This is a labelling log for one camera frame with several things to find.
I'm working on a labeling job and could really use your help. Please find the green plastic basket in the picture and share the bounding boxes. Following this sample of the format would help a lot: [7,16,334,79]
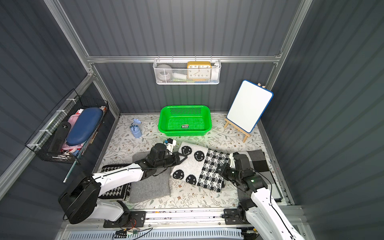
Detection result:
[158,105,212,137]

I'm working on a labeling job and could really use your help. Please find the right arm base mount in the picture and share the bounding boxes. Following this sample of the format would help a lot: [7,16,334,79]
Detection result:
[221,209,249,225]

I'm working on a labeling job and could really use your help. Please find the blue oval case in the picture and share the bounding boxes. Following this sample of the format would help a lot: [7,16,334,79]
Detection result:
[66,108,104,147]

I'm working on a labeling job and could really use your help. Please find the pink item in basket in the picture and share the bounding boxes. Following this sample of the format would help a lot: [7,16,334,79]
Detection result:
[61,108,85,154]

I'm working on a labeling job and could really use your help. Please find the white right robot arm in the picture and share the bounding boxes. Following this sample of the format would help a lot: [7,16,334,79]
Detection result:
[217,153,304,240]

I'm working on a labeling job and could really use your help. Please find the smiley houndstooth white scarf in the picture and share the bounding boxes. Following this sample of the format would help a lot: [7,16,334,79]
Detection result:
[171,142,229,193]

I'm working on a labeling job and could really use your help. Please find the small houndstooth folded scarf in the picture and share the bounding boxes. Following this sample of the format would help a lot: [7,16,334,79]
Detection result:
[99,164,131,201]

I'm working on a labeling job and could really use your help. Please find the wooden easel stand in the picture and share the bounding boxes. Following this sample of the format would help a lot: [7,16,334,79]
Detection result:
[223,83,267,144]

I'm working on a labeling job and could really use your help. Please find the black remote handle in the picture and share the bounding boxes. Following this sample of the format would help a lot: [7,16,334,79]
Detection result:
[47,122,72,155]

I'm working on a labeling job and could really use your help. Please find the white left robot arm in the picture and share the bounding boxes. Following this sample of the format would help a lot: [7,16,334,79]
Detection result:
[59,144,188,228]

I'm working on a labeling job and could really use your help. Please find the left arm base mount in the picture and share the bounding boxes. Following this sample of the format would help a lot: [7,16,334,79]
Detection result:
[103,211,146,229]

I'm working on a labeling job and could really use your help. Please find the light blue small bottle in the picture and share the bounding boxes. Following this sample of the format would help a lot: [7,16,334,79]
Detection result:
[130,119,142,139]

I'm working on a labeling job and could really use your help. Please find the grey black checked scarf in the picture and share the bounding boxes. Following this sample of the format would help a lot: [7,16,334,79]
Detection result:
[239,150,283,203]

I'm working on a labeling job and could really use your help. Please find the blue framed whiteboard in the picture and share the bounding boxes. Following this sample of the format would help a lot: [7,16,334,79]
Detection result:
[225,79,274,134]

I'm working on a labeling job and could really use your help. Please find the yellow alarm clock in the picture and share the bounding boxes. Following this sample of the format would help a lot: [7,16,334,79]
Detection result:
[187,61,212,82]

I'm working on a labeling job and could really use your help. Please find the white wire wall basket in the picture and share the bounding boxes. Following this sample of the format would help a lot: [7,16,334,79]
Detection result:
[153,59,222,85]

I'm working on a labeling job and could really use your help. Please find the grey fuzzy scarf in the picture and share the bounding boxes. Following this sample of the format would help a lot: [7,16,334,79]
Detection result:
[128,168,172,204]

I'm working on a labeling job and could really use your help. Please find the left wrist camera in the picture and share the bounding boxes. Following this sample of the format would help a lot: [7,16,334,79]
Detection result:
[164,139,177,154]

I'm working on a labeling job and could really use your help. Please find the black wire side basket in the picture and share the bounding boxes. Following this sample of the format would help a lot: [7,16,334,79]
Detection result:
[26,90,109,165]

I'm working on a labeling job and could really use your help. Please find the white tape roll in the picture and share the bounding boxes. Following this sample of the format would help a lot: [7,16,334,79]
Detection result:
[155,64,173,82]

